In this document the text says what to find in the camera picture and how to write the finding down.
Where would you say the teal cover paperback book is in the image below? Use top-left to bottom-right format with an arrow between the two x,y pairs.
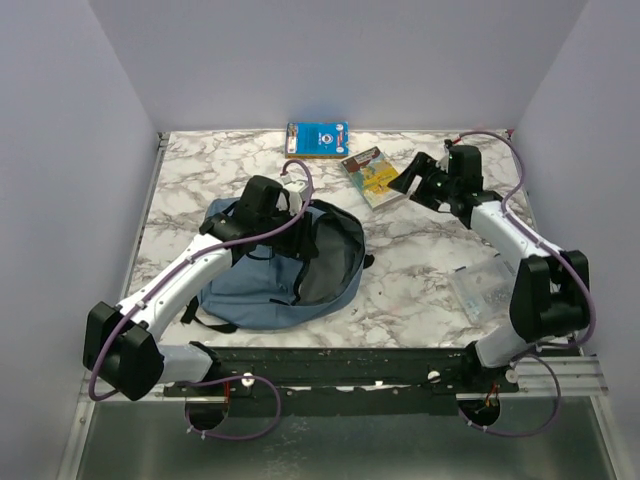
341,147 -> 405,211

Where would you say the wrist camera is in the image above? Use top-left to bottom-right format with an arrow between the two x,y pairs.
276,173 -> 309,216
439,138 -> 460,171

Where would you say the black mounting base plate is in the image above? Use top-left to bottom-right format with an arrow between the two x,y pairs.
164,344 -> 521,419

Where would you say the blue fabric backpack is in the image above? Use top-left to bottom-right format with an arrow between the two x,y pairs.
180,200 -> 374,334

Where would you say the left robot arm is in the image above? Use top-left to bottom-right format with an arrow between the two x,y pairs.
83,175 -> 313,401

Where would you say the aluminium rail frame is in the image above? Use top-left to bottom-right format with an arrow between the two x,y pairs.
54,132 -> 621,480

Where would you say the clear plastic screw box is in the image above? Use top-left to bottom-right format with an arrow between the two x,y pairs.
449,255 -> 515,325

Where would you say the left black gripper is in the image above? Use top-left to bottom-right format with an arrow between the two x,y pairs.
258,205 -> 320,260

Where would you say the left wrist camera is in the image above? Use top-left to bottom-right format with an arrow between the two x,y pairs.
276,173 -> 309,216

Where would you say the blue box book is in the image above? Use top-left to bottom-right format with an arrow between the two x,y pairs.
284,122 -> 349,159

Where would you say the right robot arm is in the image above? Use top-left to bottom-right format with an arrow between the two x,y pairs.
388,145 -> 595,392

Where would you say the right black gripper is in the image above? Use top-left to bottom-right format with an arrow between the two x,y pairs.
387,152 -> 457,213

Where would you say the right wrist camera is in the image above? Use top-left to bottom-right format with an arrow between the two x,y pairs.
439,138 -> 460,171

